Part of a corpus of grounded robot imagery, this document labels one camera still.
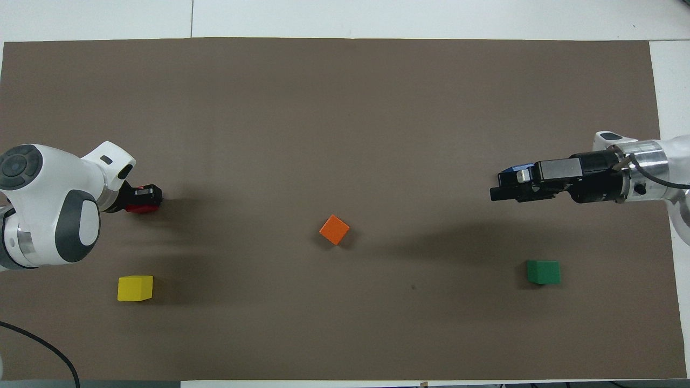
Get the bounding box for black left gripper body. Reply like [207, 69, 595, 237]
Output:
[105, 181, 136, 213]

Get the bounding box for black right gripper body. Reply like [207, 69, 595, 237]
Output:
[533, 149, 629, 205]

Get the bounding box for green wooden block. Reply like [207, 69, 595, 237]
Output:
[526, 260, 561, 285]

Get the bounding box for yellow wooden block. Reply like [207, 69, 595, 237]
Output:
[118, 275, 154, 302]

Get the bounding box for orange wooden block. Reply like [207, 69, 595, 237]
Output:
[319, 214, 350, 246]

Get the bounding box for brown table mat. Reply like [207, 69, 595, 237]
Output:
[0, 37, 688, 381]

